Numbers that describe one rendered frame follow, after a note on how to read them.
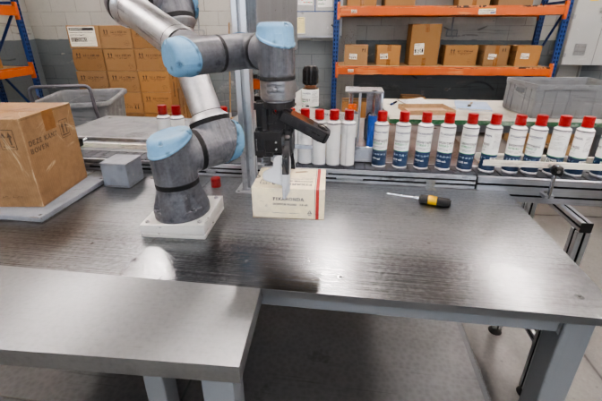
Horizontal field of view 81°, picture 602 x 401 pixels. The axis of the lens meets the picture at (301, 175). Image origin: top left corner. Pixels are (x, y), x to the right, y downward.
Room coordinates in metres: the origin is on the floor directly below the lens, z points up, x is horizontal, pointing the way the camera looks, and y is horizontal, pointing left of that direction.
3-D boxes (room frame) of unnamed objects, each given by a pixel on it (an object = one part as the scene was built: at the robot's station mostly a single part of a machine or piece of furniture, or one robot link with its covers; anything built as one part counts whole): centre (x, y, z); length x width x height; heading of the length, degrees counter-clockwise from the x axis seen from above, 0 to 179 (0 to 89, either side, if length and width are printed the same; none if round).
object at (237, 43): (0.82, 0.13, 1.30); 0.11 x 0.11 x 0.08; 44
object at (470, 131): (1.18, -0.58, 0.98); 0.05 x 0.05 x 0.20
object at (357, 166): (1.28, 0.20, 0.86); 1.65 x 0.08 x 0.04; 83
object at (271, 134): (0.76, 0.05, 1.14); 0.09 x 0.08 x 0.12; 85
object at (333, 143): (1.24, -0.12, 0.98); 0.05 x 0.05 x 0.20
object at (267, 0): (1.19, 0.10, 1.38); 0.17 x 0.10 x 0.19; 138
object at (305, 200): (0.76, 0.02, 0.99); 0.16 x 0.12 x 0.07; 85
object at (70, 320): (0.91, 0.51, 0.81); 0.90 x 0.90 x 0.04; 85
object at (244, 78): (1.13, 0.18, 1.16); 0.04 x 0.04 x 0.67; 83
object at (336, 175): (1.28, 0.20, 0.85); 1.65 x 0.11 x 0.05; 83
